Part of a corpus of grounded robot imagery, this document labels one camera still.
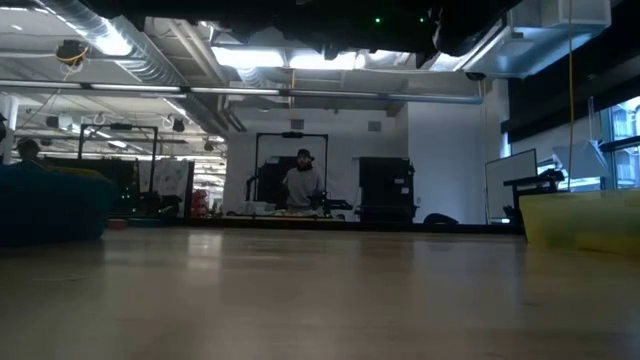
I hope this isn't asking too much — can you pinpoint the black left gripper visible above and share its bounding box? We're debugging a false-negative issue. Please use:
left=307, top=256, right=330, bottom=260
left=213, top=13, right=322, bottom=45

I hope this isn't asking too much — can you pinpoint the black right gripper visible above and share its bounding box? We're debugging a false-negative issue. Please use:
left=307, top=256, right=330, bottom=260
left=318, top=0, right=442, bottom=62

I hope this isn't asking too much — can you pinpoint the yellow block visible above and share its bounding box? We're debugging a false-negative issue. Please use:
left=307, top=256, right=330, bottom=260
left=47, top=166, right=109, bottom=181

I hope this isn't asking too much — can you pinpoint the yellow bin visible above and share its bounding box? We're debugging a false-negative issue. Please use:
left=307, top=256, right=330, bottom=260
left=519, top=189, right=640, bottom=256

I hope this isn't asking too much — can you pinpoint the ceiling light panel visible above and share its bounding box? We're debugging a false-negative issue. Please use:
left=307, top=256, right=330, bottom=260
left=288, top=49, right=359, bottom=71
left=212, top=46, right=286, bottom=69

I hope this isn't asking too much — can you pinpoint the grey ceiling pipe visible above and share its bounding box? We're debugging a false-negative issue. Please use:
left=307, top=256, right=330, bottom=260
left=0, top=79, right=484, bottom=105

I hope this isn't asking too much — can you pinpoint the person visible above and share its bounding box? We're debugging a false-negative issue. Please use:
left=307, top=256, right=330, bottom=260
left=14, top=138, right=44, bottom=164
left=280, top=148, right=325, bottom=211

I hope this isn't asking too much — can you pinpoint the black cabinet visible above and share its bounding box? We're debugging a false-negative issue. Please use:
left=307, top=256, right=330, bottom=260
left=258, top=156, right=301, bottom=210
left=358, top=157, right=416, bottom=224

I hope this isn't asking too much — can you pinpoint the ceiling light strip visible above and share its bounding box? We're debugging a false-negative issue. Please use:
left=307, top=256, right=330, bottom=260
left=94, top=19, right=134, bottom=57

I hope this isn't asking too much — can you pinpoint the white storage box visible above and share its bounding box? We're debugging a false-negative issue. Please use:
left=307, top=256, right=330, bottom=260
left=239, top=200, right=276, bottom=217

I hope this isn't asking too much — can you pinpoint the white patterned sheet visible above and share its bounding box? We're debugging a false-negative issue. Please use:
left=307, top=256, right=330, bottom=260
left=138, top=158, right=194, bottom=201

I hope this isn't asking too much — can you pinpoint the black bag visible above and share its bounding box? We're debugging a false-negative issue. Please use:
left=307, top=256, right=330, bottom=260
left=423, top=213, right=459, bottom=226

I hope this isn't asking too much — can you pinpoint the ceiling air unit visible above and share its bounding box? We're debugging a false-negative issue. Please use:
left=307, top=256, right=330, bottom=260
left=464, top=0, right=612, bottom=80

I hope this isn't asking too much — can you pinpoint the whiteboard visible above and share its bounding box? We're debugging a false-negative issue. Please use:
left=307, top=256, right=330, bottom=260
left=484, top=148, right=539, bottom=221

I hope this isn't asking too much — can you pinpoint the black desk equipment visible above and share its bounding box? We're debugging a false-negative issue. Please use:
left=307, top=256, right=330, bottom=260
left=503, top=168, right=566, bottom=197

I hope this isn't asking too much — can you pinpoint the blue bin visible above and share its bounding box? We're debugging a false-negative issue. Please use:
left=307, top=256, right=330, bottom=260
left=0, top=160, right=117, bottom=247

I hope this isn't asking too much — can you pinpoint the window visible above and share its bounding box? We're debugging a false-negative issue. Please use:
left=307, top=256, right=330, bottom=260
left=607, top=97, right=640, bottom=190

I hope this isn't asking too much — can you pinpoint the black frame rig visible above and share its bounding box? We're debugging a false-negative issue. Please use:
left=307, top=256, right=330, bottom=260
left=254, top=132, right=330, bottom=211
left=78, top=123, right=159, bottom=196

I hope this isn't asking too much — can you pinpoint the ribbed silver air duct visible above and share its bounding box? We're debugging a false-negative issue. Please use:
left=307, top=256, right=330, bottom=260
left=42, top=0, right=189, bottom=87

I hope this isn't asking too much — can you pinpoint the black ceiling cable reel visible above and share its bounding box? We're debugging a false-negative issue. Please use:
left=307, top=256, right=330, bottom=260
left=54, top=39, right=90, bottom=69

